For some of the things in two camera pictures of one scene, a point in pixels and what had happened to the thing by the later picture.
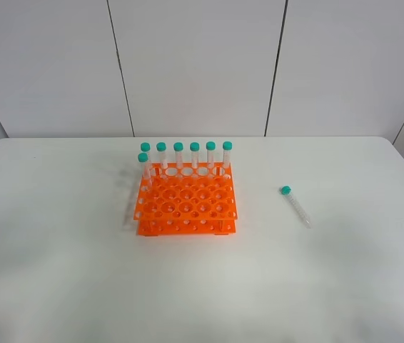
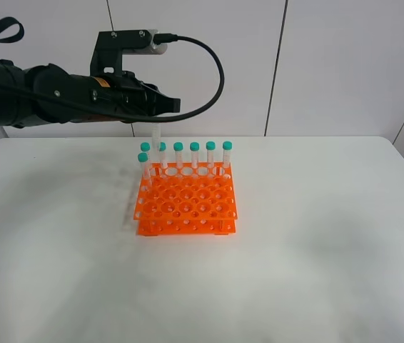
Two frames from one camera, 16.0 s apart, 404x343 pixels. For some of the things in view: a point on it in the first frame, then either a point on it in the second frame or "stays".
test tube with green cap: (286, 191) -> (155, 139)
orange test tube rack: (186, 199) stays
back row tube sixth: (227, 146) stays
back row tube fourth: (194, 147) stays
